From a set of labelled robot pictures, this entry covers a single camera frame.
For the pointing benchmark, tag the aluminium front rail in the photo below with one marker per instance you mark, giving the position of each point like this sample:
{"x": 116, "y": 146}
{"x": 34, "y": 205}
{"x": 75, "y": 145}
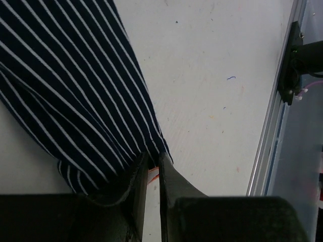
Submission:
{"x": 270, "y": 135}

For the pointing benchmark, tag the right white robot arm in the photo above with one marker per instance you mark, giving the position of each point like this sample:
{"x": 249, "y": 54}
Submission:
{"x": 307, "y": 59}

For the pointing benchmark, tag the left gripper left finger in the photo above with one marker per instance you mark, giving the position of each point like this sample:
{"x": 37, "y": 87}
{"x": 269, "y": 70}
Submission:
{"x": 114, "y": 213}

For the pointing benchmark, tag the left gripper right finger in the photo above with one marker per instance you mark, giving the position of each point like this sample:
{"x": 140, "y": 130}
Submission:
{"x": 187, "y": 214}

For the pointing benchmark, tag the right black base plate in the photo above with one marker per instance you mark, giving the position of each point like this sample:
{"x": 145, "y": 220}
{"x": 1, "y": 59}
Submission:
{"x": 289, "y": 78}

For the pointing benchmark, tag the navy striped underwear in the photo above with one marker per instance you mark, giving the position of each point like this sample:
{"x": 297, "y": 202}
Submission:
{"x": 70, "y": 78}

